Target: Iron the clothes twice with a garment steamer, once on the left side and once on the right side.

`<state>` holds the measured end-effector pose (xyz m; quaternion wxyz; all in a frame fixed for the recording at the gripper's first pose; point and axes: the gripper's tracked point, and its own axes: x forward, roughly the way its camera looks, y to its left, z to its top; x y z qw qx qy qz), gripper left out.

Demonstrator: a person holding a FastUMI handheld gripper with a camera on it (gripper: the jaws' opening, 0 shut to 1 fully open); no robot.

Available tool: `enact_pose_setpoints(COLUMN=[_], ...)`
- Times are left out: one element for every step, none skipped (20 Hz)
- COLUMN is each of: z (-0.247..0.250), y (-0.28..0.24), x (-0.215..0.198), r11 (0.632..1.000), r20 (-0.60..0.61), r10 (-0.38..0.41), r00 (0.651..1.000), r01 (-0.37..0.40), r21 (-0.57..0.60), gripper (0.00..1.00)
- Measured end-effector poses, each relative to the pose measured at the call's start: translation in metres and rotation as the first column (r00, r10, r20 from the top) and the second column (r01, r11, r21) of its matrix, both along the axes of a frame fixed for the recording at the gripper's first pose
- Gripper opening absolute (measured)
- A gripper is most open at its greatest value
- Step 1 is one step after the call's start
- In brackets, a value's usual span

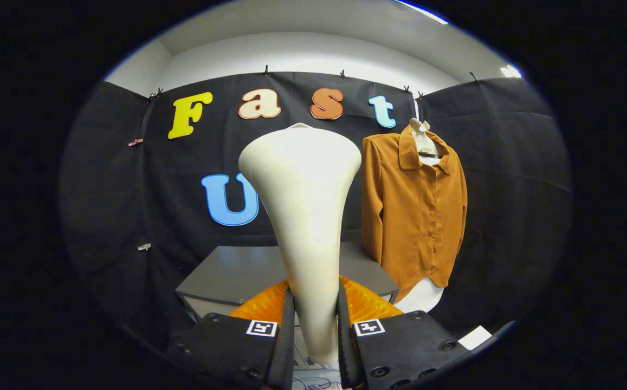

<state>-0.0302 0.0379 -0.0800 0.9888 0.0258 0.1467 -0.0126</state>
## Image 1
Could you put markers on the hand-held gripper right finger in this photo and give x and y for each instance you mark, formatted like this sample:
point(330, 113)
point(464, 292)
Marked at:
point(400, 346)

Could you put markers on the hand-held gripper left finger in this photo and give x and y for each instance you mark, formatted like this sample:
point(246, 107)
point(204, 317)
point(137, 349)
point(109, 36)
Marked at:
point(237, 352)

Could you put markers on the orange button-up shirt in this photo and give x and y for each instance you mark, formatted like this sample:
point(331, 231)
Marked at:
point(405, 216)

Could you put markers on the white garment steamer head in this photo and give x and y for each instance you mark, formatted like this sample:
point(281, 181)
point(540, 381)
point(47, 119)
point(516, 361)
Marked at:
point(302, 206)

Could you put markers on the white paper sheet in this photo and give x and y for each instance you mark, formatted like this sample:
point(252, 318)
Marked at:
point(474, 337)

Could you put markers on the white mannequin torso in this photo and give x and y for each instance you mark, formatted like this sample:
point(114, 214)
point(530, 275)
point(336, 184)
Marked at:
point(424, 143)

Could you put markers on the pink clip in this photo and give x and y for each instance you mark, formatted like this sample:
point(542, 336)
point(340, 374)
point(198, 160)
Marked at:
point(135, 142)

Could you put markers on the small ceiling light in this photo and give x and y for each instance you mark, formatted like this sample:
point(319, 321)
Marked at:
point(510, 71)

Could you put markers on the long ceiling light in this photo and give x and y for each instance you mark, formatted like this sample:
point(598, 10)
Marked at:
point(421, 12)

